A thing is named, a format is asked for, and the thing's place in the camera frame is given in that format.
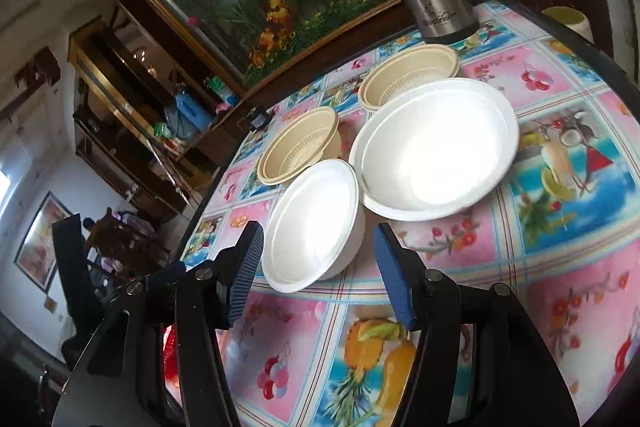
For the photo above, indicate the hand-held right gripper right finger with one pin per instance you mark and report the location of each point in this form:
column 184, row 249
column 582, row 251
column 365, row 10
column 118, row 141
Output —
column 395, row 279

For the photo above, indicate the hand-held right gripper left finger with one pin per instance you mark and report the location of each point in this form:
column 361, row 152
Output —
column 246, row 267

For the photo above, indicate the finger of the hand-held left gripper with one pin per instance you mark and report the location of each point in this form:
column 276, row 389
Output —
column 167, row 275

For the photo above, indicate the small white bowl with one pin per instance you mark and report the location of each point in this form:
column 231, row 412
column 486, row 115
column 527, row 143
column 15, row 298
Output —
column 310, row 227

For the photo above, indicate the large white plate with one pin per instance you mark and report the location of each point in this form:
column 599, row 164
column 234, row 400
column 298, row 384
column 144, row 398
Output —
column 435, row 152

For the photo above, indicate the red plastic bag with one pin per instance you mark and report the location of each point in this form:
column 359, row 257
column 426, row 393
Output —
column 170, row 352

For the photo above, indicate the beige ribbed bowl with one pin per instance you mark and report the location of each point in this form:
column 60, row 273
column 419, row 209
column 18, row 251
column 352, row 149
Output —
column 295, row 154
column 400, row 74

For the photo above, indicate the small black box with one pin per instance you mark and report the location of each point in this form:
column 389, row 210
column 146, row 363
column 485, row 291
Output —
column 260, row 119

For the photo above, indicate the blue bag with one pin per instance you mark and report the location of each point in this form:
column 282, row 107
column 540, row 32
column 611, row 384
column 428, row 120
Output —
column 187, row 114

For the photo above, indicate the green packet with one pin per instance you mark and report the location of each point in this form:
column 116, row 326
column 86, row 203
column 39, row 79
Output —
column 219, row 89

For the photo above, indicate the wooden glass display cabinet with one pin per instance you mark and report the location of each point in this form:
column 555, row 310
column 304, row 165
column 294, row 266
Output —
column 115, row 77

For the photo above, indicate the pale yellow cylinder container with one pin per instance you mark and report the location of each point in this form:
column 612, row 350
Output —
column 567, row 23

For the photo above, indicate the framed wall picture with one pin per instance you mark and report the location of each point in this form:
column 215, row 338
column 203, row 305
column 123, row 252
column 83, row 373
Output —
column 41, row 239

